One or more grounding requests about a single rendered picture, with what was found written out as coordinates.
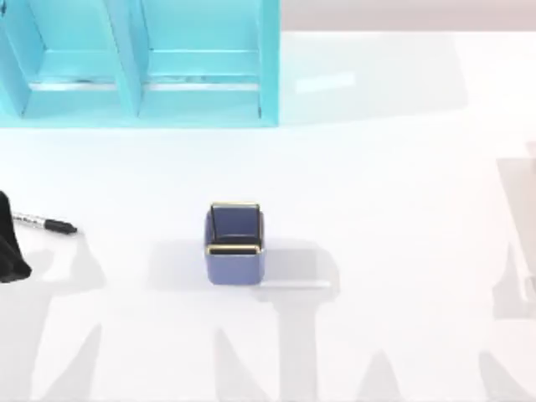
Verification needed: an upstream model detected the blue square pen holder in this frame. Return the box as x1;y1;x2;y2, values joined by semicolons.
204;201;266;287

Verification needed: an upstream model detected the light blue rack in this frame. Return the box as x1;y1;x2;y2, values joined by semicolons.
0;0;282;129

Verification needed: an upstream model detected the white marker with black cap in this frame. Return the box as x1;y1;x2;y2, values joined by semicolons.
11;211;79;235

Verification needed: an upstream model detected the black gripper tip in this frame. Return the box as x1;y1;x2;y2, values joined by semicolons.
0;190;34;283

